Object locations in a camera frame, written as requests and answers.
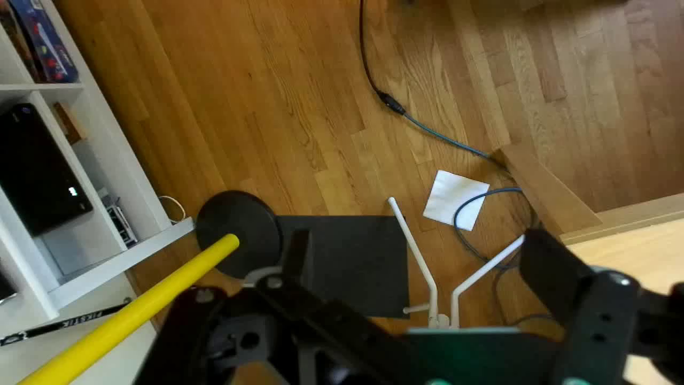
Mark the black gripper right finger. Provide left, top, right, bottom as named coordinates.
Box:
left=520, top=224, right=684, bottom=385

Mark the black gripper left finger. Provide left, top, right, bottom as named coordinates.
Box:
left=135, top=226, right=413, bottom=385

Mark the white coat rack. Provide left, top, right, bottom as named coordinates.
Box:
left=385, top=194, right=530, bottom=332

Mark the light wooden table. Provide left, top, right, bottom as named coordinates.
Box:
left=490, top=144, right=684, bottom=289

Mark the dark grey floor mat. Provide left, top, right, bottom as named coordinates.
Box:
left=274, top=214, right=413, bottom=321

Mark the black stick with white lettering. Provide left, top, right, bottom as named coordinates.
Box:
left=0, top=298, right=135, bottom=351

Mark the small grey device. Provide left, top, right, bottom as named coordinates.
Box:
left=95, top=186, right=140, bottom=249

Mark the white paper sheet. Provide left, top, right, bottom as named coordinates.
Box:
left=420, top=168, right=493, bottom=233

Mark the white shelf unit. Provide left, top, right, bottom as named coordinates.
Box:
left=0, top=0, right=196, bottom=385

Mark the black electronic box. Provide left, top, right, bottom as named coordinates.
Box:
left=0, top=103, right=95, bottom=237

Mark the small brown box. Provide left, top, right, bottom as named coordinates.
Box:
left=50, top=101, right=87, bottom=146

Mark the blue red game box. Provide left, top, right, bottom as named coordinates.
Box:
left=7, top=0, right=81, bottom=85

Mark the white cord loop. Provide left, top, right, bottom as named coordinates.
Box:
left=157, top=192, right=189, bottom=224

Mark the blue cable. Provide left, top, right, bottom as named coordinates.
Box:
left=399, top=105, right=534, bottom=266

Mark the black floor cable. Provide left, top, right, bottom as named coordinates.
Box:
left=354, top=0, right=411, bottom=117

